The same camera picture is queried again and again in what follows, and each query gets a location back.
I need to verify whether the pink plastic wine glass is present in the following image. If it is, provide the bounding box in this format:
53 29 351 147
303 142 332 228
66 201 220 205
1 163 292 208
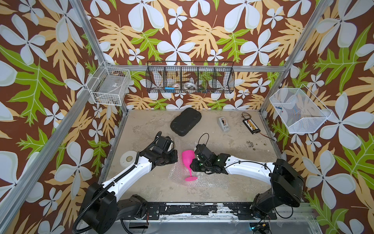
182 150 198 182

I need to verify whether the clear bubble wrap sheet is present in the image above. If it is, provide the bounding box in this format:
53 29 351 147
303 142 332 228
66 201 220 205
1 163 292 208
168 141 230 188

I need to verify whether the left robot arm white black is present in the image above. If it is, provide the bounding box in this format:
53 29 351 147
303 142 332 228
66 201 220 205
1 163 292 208
72 142 178 234

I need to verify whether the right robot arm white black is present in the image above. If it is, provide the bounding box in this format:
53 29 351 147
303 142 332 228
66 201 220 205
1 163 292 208
190 154 304 218

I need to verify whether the white tape roll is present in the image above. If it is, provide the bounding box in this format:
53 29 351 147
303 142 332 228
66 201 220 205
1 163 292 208
120 151 137 168

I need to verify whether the grey white small device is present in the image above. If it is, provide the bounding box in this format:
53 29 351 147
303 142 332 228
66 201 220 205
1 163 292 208
218 117 230 133

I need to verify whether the black hard plastic case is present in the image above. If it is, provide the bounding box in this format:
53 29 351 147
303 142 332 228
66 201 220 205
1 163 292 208
170 108 202 137

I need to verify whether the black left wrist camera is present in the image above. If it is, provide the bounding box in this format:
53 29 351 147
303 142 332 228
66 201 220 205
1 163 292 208
153 131 174 154

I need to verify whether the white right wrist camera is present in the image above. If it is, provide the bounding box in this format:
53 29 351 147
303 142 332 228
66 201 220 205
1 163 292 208
194 144 217 161

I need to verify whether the black battery holder with wires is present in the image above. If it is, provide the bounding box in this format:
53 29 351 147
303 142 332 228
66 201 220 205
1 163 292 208
241 112 274 141

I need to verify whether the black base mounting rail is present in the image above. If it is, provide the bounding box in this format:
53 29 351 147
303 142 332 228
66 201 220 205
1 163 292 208
123 202 277 221

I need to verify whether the black wire basket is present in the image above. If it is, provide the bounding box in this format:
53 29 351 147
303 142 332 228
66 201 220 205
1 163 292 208
145 61 235 94

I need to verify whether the white wire basket left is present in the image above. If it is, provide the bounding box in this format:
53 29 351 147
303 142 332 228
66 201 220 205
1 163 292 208
87 66 131 106

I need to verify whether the white wire basket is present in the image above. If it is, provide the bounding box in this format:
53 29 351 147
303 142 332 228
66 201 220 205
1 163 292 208
87 66 131 106
269 88 332 134

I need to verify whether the white wire basket right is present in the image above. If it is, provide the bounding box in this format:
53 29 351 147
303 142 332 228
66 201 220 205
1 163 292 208
269 88 332 134

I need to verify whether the aluminium frame post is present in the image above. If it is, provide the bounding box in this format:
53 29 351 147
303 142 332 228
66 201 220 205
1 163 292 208
69 0 106 64

